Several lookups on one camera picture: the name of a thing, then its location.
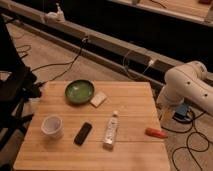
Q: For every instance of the black remote control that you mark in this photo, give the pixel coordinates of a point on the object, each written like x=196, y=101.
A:
x=83, y=133

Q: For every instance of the blue power box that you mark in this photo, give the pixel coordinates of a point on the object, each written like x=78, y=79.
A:
x=182, y=112

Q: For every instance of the orange marker pen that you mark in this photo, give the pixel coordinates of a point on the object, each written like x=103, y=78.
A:
x=155, y=133

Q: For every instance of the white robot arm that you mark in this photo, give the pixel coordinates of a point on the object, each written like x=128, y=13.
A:
x=187, y=81

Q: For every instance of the clear plastic bottle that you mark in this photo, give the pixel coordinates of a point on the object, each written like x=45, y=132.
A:
x=111, y=132

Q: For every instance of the green ceramic bowl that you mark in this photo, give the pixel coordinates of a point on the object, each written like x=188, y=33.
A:
x=79, y=92

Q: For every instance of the white object on rail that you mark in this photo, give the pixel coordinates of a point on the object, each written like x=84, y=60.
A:
x=58, y=15

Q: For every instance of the white rectangular block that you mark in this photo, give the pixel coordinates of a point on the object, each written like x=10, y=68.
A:
x=98, y=99

